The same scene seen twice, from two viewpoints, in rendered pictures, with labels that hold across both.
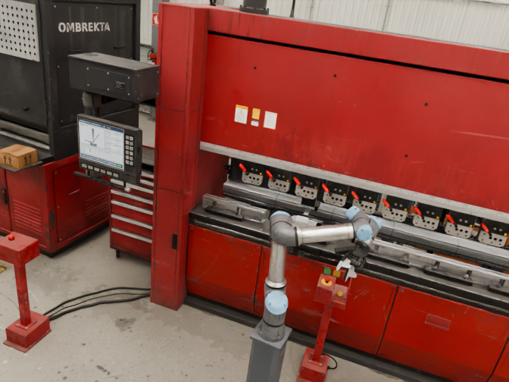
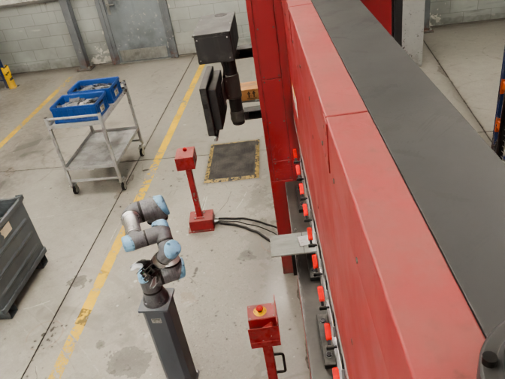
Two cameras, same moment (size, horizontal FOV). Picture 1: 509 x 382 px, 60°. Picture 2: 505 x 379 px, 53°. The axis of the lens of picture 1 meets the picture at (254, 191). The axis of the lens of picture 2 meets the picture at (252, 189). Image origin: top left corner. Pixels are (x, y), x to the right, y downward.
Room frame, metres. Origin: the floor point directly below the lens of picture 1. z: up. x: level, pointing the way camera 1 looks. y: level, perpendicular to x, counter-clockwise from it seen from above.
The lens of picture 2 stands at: (2.05, -2.46, 2.80)
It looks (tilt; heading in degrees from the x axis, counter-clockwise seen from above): 32 degrees down; 78
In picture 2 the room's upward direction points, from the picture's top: 9 degrees counter-clockwise
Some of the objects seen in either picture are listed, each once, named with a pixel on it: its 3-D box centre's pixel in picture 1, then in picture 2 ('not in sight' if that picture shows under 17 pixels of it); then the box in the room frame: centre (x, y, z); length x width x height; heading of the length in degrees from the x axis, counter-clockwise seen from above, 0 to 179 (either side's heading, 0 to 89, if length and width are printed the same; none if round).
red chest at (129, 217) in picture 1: (148, 208); not in sight; (3.60, 0.95, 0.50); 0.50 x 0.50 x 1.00; 74
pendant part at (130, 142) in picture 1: (112, 147); (215, 99); (2.63, 0.94, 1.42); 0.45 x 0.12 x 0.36; 70
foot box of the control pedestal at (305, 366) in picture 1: (313, 368); not in sight; (2.37, -0.58, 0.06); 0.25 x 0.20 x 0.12; 165
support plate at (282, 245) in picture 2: (300, 227); (293, 244); (2.70, -0.35, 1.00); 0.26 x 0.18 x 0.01; 164
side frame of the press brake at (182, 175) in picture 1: (195, 161); (325, 134); (3.28, 0.50, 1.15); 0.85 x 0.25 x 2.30; 164
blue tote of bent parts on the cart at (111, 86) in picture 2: not in sight; (95, 91); (1.71, 3.25, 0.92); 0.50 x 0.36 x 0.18; 158
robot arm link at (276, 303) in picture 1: (276, 306); (150, 277); (1.88, -0.19, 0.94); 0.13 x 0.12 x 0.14; 2
